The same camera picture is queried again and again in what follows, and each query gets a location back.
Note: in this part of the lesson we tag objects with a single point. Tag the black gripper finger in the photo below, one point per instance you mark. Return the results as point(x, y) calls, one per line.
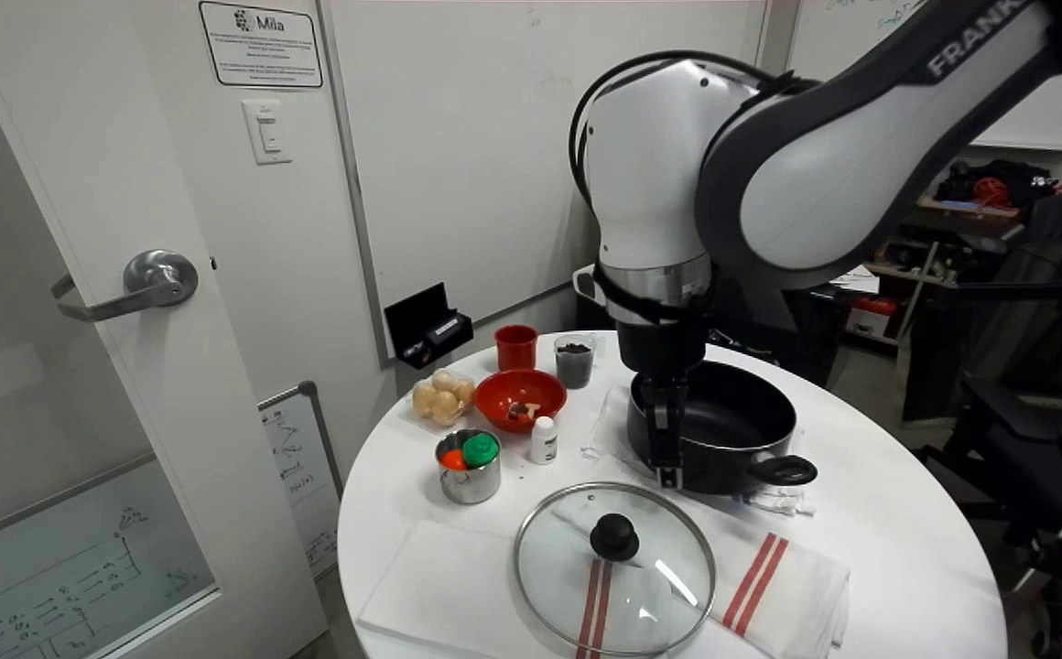
point(658, 446)
point(679, 449)

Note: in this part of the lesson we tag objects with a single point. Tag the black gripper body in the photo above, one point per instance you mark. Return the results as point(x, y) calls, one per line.
point(664, 353)

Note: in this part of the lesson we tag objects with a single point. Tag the glass lid black knob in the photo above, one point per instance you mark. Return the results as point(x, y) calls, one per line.
point(611, 537)

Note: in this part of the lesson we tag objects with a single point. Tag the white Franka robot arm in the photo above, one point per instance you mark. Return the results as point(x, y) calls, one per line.
point(825, 171)

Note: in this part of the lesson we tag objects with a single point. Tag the black cooking pot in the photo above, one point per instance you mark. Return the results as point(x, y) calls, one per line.
point(738, 414)

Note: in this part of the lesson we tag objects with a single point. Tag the clear cup dark contents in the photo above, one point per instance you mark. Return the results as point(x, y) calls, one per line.
point(572, 371)

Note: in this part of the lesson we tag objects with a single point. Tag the small white bottle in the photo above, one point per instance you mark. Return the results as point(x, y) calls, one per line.
point(544, 446)

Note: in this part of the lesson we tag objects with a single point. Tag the red mug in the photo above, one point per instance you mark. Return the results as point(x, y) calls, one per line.
point(513, 349)

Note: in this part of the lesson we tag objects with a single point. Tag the red plastic bowl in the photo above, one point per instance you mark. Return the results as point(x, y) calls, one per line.
point(496, 396)

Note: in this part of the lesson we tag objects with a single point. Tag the green round toy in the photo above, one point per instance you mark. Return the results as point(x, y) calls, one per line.
point(481, 452)

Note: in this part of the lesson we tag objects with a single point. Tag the white towel red stripes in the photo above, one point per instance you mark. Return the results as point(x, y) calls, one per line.
point(789, 597)
point(443, 586)

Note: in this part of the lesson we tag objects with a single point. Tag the metal can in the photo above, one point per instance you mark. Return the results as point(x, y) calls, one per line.
point(468, 483)

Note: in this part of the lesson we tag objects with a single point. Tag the pale bread roll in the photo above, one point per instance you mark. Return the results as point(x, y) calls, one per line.
point(452, 386)
point(428, 403)
point(454, 410)

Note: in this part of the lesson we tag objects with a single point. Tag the orange round toy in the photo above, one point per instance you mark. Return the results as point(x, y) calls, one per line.
point(452, 459)

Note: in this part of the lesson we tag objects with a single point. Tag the white storage box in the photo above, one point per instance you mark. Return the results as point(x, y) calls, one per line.
point(867, 320)

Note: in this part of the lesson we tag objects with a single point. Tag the open black case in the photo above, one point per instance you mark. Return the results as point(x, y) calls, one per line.
point(415, 324)

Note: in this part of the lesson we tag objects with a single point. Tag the cluttered wooden shelf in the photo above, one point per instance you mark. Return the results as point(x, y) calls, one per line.
point(919, 276)

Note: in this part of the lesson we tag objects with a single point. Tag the small leaning whiteboard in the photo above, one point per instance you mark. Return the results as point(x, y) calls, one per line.
point(296, 470)

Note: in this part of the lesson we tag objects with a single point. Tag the black office chair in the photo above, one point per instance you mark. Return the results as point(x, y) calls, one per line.
point(1043, 464)

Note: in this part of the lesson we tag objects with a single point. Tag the white light switch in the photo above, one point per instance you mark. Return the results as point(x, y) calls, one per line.
point(264, 132)

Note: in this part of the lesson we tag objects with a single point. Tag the white Mila wall sign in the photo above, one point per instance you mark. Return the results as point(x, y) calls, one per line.
point(261, 42)

